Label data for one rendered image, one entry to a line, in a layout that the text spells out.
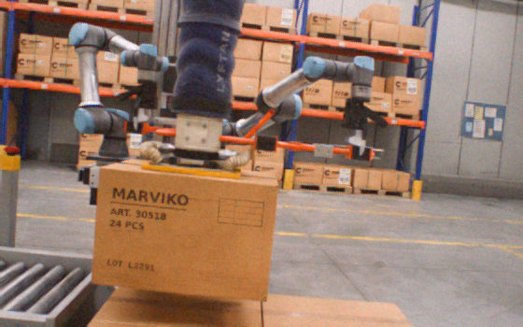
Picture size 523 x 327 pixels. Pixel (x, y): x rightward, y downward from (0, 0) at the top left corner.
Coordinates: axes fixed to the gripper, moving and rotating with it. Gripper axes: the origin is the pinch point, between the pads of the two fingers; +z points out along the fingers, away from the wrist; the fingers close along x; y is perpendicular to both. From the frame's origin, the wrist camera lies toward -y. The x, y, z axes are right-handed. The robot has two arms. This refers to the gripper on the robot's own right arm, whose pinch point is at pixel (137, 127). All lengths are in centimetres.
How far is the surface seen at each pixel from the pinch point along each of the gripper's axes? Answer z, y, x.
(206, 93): -15, 32, -36
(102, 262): 44, 3, -46
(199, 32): -36, 28, -35
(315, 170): 80, 176, 720
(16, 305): 66, -29, -40
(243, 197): 18, 49, -46
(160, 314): 66, 22, -35
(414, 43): -194, 355, 741
